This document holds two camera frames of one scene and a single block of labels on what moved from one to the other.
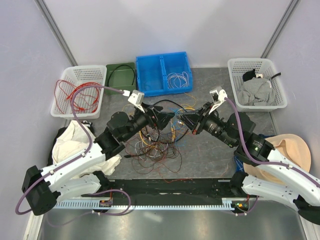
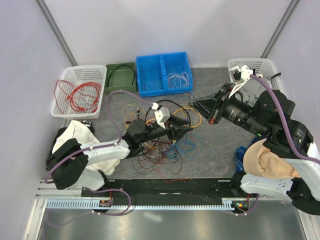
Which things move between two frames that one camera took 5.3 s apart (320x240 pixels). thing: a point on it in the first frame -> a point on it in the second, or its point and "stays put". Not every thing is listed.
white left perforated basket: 87,101 stays put
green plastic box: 121,76 stays put
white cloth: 70,140 stays put
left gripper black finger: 163,118 -> 180,132
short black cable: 118,66 stays put
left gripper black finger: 159,108 -> 177,121
